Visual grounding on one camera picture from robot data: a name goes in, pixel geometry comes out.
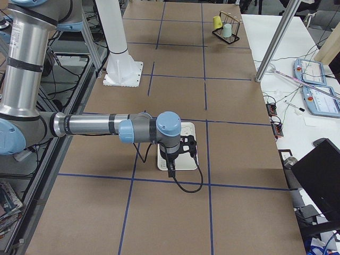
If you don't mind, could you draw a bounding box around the lower teach pendant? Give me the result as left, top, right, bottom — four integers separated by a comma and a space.
302, 86, 339, 118

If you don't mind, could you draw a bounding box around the orange connector box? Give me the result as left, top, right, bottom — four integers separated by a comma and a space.
271, 122, 284, 138
266, 103, 277, 116

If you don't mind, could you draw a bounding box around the metal cylinder can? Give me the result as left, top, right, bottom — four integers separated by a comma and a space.
283, 156, 298, 169

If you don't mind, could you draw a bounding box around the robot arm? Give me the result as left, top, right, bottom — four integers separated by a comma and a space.
1, 1, 184, 170

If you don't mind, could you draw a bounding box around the aluminium frame post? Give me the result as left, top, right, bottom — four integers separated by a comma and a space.
255, 0, 301, 82

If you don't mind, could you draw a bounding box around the upper teach pendant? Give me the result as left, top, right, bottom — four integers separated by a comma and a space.
293, 58, 327, 86

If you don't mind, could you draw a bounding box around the yellow cup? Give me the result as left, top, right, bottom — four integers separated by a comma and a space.
213, 15, 223, 30

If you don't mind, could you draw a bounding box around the upper orange connector box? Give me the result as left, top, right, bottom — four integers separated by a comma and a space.
266, 103, 277, 116

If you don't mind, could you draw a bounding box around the black marker pen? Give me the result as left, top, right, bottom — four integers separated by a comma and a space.
284, 100, 305, 112

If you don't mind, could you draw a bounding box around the cream bear tray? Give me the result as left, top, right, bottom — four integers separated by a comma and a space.
157, 122, 197, 171

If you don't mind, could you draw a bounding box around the white camera pedestal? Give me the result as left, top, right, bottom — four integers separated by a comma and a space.
96, 0, 143, 87

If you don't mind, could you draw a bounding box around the black camera cable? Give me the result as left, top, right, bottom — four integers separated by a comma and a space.
134, 142, 204, 194

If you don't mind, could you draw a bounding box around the black wire cup rack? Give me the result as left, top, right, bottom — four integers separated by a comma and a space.
212, 10, 242, 44

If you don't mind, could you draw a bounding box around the teach pendant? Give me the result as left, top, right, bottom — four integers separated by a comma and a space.
302, 86, 339, 118
293, 58, 327, 86

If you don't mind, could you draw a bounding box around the black monitor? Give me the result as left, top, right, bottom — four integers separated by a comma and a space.
292, 139, 339, 221

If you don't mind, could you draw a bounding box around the light green cup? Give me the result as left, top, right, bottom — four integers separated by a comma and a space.
222, 23, 232, 38

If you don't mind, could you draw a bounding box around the stack of magazines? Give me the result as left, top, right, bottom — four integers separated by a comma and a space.
1, 182, 23, 238

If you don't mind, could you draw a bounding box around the lower orange connector box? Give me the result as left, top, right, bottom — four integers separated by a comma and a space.
271, 122, 284, 138

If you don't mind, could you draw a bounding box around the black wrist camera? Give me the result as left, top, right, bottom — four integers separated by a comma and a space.
178, 135, 197, 158

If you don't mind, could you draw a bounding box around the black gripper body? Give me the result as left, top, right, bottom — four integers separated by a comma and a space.
161, 144, 185, 170

